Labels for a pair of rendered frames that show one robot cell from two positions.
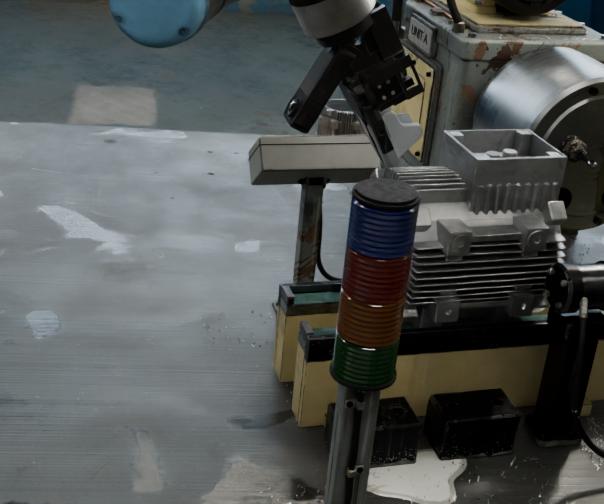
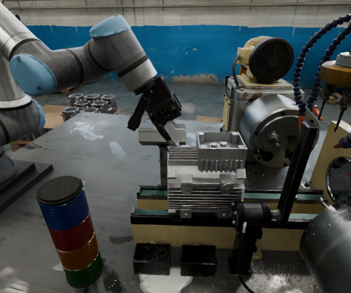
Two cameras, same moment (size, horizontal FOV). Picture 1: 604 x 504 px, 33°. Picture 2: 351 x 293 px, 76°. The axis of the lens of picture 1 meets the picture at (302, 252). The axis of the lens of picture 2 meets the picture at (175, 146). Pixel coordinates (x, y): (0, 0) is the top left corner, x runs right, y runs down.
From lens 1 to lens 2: 73 cm
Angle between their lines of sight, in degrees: 18
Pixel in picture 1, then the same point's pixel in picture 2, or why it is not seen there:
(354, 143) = not seen: hidden behind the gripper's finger
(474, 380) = (207, 237)
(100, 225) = (122, 149)
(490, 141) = (219, 136)
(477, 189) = (200, 161)
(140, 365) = (97, 206)
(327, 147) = not seen: hidden behind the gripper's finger
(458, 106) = (236, 116)
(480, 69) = (244, 102)
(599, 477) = not seen: outside the picture
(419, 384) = (182, 236)
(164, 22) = (30, 84)
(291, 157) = (150, 136)
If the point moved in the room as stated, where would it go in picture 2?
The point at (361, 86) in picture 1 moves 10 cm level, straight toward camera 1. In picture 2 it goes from (152, 112) to (132, 126)
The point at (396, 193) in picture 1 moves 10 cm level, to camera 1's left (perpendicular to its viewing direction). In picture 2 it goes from (60, 190) to (8, 176)
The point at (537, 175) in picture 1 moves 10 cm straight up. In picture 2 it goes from (231, 156) to (236, 119)
